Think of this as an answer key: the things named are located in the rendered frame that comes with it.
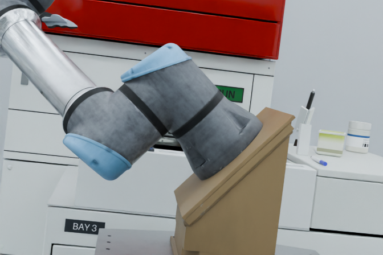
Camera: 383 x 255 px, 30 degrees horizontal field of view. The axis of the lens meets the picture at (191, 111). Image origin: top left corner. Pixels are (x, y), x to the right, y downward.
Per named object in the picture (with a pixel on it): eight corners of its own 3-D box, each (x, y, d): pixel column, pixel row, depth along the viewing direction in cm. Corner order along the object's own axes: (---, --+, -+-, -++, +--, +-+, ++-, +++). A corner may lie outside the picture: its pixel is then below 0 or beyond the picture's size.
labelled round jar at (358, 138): (342, 149, 230) (346, 120, 230) (363, 151, 231) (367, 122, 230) (349, 151, 223) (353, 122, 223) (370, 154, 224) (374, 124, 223)
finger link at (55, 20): (73, 21, 181) (37, 21, 181) (78, 29, 186) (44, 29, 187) (73, 9, 181) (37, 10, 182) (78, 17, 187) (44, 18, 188)
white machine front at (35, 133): (4, 157, 224) (17, 29, 222) (259, 184, 232) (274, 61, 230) (2, 158, 221) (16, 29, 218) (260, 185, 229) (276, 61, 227)
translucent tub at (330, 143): (317, 151, 210) (320, 128, 209) (343, 155, 208) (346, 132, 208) (315, 153, 202) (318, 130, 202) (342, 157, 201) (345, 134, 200)
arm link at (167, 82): (225, 87, 123) (172, 28, 121) (167, 140, 121) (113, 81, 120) (212, 89, 134) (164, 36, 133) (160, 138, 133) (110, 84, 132)
